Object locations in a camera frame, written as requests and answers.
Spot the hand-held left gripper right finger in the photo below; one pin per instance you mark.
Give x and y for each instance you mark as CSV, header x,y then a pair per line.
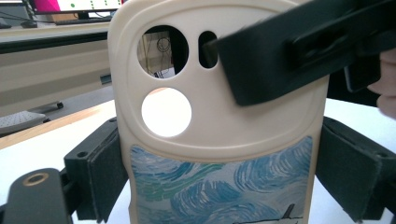
x,y
348,174

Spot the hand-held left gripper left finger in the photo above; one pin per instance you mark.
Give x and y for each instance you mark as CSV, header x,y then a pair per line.
x,y
102,174

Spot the cream phone case blue painting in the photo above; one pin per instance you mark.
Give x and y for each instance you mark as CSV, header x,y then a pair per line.
x,y
218,124

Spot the black curtain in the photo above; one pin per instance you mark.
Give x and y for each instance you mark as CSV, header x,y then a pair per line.
x,y
342,93

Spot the light wooden desk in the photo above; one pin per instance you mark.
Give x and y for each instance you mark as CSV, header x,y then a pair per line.
x,y
46,74

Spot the black computer mouse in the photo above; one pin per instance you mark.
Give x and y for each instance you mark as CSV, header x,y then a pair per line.
x,y
29,24

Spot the monitor with white pink screen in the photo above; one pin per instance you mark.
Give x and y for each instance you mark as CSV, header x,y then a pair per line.
x,y
93,4

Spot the black horizontal rail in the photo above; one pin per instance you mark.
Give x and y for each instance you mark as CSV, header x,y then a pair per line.
x,y
46,42

